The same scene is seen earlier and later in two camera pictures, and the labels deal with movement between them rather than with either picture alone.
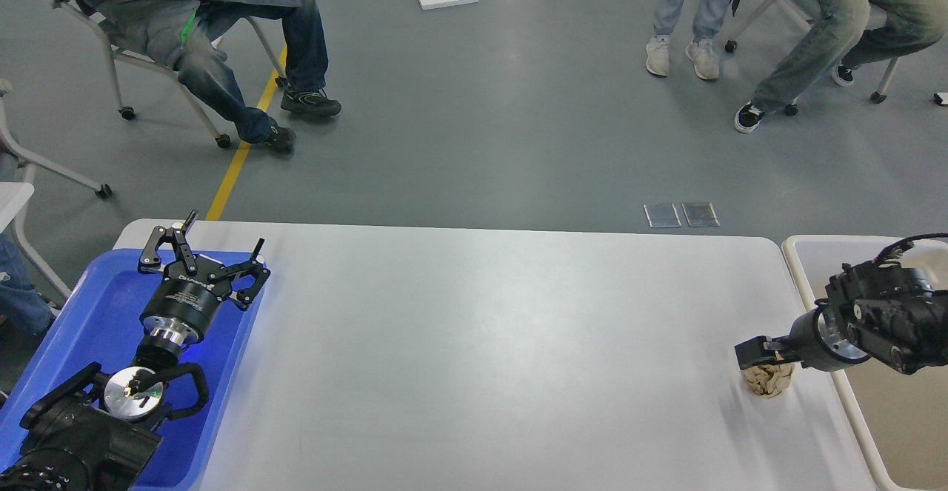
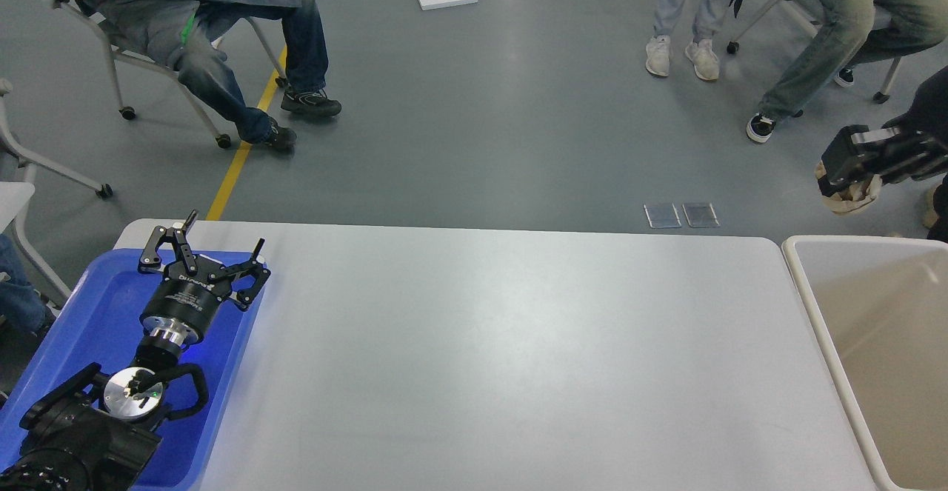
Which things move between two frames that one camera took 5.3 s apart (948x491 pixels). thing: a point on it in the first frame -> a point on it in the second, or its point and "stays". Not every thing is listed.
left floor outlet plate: [662, 215] stays
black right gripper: [815, 341] -> [910, 155]
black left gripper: [183, 306] stays
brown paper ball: [769, 381] -> [853, 197]
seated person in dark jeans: [169, 9] stays
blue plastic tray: [101, 326] stays
